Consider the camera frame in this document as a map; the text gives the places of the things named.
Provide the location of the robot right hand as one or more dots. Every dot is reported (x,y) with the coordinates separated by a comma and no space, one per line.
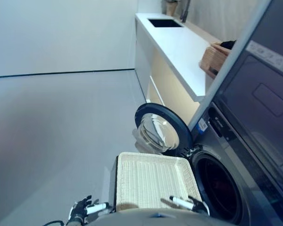
(198,204)

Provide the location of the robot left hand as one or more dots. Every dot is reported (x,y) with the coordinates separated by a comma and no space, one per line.
(79,209)

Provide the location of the grey front-load washing machine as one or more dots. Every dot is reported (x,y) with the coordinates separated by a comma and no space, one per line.
(226,188)

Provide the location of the round glass washing machine door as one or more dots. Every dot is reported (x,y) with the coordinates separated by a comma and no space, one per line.
(160,134)

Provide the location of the glossy brown stool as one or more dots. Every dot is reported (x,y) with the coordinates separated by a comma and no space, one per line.
(113,183)

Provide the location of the silver robot torso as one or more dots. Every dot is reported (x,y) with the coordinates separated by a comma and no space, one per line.
(155,217)

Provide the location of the cream wicker basket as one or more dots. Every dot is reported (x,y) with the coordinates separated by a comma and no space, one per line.
(155,179)

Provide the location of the blue white washer sticker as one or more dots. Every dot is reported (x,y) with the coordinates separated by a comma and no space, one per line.
(202,126)

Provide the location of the white counter with shelves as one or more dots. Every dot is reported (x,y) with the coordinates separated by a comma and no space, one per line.
(179,47)

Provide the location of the black item in wooden box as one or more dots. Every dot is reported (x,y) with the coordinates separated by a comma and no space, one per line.
(227,44)

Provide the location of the black sink basin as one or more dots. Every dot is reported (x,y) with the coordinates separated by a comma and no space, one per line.
(165,22)

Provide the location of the black faucet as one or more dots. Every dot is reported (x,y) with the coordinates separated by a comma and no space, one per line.
(185,11)

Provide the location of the potted plant in beige vase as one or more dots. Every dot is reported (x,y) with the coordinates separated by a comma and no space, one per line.
(171,8)

